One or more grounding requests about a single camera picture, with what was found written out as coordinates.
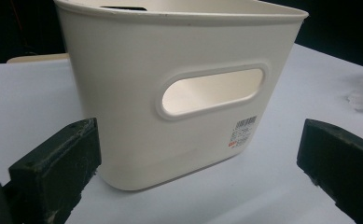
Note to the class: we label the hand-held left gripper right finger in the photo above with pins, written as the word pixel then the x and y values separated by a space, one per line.
pixel 341 155

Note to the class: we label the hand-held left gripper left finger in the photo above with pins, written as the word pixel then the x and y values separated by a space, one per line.
pixel 50 168

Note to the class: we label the white plastic storage bin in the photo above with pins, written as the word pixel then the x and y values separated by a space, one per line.
pixel 132 102

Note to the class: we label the beige board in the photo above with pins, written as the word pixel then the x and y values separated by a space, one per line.
pixel 39 58

